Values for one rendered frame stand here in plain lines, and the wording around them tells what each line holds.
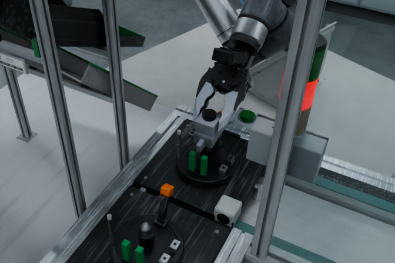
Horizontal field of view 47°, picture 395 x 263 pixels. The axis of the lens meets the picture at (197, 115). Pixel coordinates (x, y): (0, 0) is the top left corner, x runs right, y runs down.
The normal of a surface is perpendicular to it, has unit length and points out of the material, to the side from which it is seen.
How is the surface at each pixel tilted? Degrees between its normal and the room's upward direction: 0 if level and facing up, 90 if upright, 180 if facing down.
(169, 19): 0
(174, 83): 0
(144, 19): 0
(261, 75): 90
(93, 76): 90
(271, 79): 90
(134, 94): 90
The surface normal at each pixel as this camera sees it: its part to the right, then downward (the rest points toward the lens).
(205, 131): -0.45, 0.62
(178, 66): 0.04, -0.77
